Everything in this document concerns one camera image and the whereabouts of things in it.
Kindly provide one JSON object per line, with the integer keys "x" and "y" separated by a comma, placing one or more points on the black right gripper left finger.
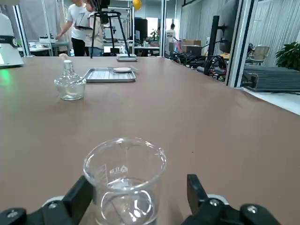
{"x": 70, "y": 204}

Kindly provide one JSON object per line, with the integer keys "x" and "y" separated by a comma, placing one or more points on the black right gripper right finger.
{"x": 197, "y": 194}

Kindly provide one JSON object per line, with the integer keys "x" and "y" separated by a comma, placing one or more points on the small glass beaker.
{"x": 126, "y": 192}

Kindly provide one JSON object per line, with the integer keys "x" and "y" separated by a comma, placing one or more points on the glass alcohol lamp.
{"x": 69, "y": 86}

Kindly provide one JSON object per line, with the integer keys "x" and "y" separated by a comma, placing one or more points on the large glass beaker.
{"x": 123, "y": 49}

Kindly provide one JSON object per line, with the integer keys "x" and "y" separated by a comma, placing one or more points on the black laptop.
{"x": 82, "y": 27}

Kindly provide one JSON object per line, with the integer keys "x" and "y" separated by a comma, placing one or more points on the person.
{"x": 170, "y": 35}
{"x": 97, "y": 35}
{"x": 76, "y": 25}

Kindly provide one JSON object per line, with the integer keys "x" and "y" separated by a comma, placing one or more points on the yellow hard hat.
{"x": 137, "y": 4}

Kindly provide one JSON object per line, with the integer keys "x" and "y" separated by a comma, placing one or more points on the silver digital scale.
{"x": 126, "y": 58}

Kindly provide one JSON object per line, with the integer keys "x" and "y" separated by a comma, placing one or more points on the green potted plant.
{"x": 154, "y": 34}
{"x": 289, "y": 56}

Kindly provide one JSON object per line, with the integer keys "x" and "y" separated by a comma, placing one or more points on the white workbench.
{"x": 44, "y": 44}

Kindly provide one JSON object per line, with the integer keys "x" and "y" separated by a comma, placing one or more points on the ribbed metal tray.
{"x": 103, "y": 76}

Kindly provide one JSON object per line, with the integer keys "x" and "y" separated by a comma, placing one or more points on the cardboard box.
{"x": 192, "y": 43}

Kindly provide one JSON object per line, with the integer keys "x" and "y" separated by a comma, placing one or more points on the white side table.
{"x": 281, "y": 100}

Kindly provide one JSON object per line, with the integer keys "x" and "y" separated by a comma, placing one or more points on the black computer monitor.
{"x": 228, "y": 28}

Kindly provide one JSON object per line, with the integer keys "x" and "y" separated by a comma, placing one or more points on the black finned power supply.
{"x": 272, "y": 78}

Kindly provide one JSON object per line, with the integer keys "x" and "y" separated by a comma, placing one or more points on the beige office chair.
{"x": 260, "y": 52}

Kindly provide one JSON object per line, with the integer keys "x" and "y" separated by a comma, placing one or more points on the aluminium frame post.
{"x": 163, "y": 28}
{"x": 22, "y": 30}
{"x": 239, "y": 47}

